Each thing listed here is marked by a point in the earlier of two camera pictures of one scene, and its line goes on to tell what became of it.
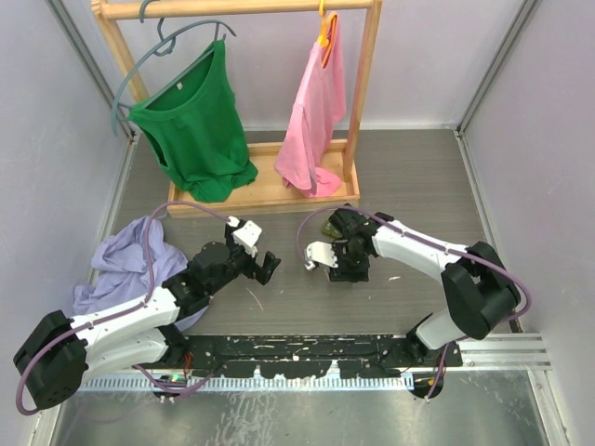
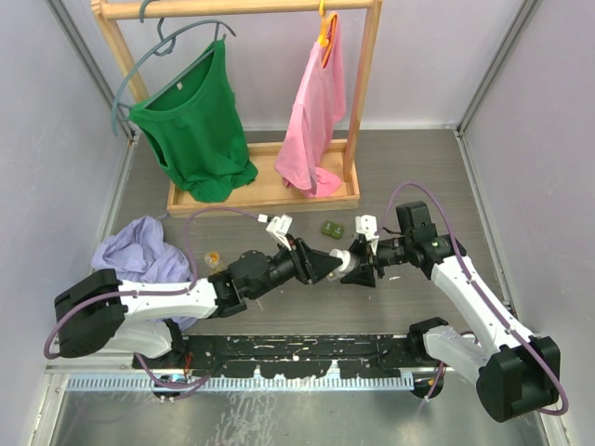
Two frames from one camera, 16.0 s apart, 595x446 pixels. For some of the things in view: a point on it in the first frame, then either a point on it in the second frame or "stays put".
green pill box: x=329 y=229 stays put
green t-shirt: x=195 y=130 stays put
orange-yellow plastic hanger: x=327 y=30 stays put
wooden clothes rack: x=268 y=192 stays put
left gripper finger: x=262 y=274 -> x=320 y=264
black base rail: x=311 y=357 stays put
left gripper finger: x=228 y=231 -> x=319 y=267
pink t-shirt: x=320 y=98 stays put
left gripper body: x=242 y=262 -> x=297 y=255
